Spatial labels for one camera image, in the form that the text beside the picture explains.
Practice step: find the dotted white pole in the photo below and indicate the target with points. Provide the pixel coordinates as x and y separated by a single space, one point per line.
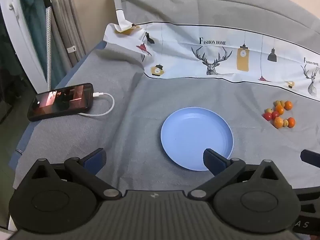
49 42

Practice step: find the small orange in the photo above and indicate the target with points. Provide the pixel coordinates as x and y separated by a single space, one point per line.
288 105
290 122
279 109
278 122

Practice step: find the white window frame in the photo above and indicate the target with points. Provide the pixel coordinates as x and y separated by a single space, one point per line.
12 30

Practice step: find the red cherry tomato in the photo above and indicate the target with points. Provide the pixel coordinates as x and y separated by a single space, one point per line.
267 116
275 115

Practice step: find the grey curtain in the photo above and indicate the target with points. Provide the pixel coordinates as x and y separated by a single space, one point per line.
67 17

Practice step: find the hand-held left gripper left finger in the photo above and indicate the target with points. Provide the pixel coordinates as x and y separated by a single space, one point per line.
96 158

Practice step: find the teal curtain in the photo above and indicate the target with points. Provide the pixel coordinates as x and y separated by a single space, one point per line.
32 17

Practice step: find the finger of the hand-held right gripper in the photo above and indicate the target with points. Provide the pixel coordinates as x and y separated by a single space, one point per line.
310 156

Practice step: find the black smartphone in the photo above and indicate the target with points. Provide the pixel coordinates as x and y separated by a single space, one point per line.
60 101

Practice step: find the grey cloth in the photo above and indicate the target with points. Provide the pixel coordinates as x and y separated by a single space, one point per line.
140 120

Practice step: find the white clip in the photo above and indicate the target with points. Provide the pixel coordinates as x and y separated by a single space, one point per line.
71 49

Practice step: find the light blue plate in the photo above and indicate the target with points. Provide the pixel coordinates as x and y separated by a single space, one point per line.
195 135

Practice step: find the white printed cloth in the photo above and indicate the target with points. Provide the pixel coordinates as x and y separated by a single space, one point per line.
180 55

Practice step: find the grey quilt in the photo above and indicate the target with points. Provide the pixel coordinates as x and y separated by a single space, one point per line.
212 2

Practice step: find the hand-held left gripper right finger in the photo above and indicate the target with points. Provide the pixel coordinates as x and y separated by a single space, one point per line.
212 161

